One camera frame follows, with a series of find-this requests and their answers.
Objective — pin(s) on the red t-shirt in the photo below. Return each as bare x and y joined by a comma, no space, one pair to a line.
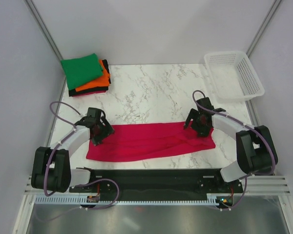
134,142

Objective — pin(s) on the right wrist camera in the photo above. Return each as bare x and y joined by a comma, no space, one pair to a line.
204,103

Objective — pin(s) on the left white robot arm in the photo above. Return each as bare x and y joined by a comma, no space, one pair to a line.
51,169

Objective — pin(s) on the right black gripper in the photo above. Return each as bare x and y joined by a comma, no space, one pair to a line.
203,132

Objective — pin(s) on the folded green t-shirt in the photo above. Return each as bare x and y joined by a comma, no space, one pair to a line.
79,71

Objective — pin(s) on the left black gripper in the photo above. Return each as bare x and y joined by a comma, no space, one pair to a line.
107,130

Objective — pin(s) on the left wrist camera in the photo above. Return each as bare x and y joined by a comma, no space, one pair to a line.
94,115

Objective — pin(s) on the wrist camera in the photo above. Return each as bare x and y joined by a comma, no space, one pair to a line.
94,115
204,103

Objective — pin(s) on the white slotted cable duct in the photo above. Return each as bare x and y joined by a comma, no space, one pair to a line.
84,200

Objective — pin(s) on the white plastic basket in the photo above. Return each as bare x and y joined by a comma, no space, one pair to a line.
233,76

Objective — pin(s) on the left aluminium frame post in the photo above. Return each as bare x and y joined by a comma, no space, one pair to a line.
42,26

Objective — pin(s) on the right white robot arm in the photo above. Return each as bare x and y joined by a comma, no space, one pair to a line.
254,146

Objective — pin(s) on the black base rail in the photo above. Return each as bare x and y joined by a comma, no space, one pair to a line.
158,185

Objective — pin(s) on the right aluminium frame post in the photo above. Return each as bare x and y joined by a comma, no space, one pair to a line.
264,25

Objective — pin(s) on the aluminium frame post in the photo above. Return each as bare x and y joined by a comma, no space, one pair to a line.
264,25
42,26

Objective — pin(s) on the folded orange t-shirt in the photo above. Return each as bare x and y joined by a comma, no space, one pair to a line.
103,81

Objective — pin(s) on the folded black t-shirt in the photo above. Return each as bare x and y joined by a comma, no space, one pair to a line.
72,92

